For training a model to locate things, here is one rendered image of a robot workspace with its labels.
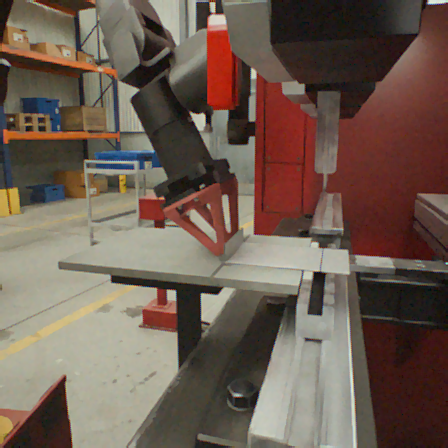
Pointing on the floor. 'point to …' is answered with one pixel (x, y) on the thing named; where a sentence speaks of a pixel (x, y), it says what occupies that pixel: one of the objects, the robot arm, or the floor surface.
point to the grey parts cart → (121, 213)
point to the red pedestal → (165, 311)
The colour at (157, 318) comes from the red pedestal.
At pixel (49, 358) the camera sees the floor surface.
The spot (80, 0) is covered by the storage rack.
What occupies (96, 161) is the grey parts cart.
